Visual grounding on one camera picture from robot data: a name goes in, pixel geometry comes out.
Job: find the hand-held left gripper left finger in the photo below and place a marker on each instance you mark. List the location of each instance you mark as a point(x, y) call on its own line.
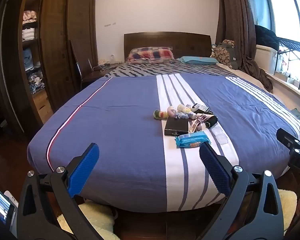
point(86, 167)

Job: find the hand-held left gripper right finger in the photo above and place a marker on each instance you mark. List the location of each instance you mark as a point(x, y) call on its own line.
point(215, 166)

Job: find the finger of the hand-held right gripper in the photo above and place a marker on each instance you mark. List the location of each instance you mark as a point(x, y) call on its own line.
point(286, 136)

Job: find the blue white cloth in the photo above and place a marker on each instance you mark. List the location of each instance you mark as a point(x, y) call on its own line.
point(182, 116)

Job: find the white yellow tube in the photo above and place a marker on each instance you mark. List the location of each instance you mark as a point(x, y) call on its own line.
point(171, 111)

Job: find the dark green cloth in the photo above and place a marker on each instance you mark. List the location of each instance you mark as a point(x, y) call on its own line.
point(298, 113)

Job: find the clear plastic tray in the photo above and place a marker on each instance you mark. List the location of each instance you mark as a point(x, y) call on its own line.
point(216, 131)
point(221, 138)

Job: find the blue wipes packet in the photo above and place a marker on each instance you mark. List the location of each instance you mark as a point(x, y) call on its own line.
point(192, 140)

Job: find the black thread spool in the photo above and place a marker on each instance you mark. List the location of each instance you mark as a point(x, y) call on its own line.
point(211, 121)

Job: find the striped ribbon strip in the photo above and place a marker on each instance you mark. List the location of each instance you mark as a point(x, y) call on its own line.
point(197, 123)

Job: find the blue white striped bedspread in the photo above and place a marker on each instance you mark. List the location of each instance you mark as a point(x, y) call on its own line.
point(115, 130)

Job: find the flat black box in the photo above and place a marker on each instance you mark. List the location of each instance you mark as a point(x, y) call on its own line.
point(176, 128)

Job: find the dark green labelled bottle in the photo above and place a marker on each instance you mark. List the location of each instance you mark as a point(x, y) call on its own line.
point(202, 108)

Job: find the yellow bottle white cap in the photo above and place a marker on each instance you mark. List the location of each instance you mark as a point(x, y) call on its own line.
point(182, 108)

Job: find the green yellow small bundle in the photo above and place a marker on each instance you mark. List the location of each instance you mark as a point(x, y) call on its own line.
point(160, 115)

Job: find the white storage box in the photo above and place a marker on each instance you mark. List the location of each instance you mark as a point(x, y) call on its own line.
point(265, 57)

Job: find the black metal rack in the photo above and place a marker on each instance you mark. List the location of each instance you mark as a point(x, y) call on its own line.
point(293, 47)

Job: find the dark wooden nightstand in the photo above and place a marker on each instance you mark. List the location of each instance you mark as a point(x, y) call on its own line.
point(92, 77)

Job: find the grey green bag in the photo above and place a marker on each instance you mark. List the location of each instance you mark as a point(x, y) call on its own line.
point(234, 58)

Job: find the crumpled patterned clothes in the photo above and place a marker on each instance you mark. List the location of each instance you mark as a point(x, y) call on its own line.
point(36, 81)

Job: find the black jacket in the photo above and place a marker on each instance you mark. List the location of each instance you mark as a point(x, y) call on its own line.
point(265, 36)

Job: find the black folded stand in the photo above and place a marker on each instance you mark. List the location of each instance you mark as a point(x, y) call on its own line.
point(76, 67)

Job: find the thin metal rod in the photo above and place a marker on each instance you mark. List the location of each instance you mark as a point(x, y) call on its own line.
point(90, 64)

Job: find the circle patterned cushion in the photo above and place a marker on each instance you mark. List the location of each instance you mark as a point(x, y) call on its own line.
point(222, 52)

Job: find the teal pillow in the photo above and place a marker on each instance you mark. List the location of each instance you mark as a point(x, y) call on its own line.
point(197, 60)

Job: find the light blue folded clothes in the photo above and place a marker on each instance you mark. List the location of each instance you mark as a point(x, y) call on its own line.
point(29, 60)

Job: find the large window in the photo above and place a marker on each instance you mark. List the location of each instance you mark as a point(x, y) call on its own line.
point(287, 7)

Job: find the dark wooden headboard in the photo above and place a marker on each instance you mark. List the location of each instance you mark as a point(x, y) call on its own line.
point(190, 42)

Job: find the dark wooden wardrobe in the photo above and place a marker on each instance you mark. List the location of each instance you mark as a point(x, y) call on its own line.
point(57, 42)

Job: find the brown curtain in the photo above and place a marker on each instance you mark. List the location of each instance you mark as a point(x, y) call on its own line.
point(235, 17)

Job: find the plaid pillow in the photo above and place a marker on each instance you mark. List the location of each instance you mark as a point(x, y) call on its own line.
point(150, 53)

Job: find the striped folded clothes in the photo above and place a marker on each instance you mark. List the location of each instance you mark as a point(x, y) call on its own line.
point(28, 33)

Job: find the pink folded clothes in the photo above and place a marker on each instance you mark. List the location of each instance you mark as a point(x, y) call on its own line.
point(30, 16)

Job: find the smartphone on mount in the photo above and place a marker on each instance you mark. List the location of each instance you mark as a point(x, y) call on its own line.
point(1, 205)

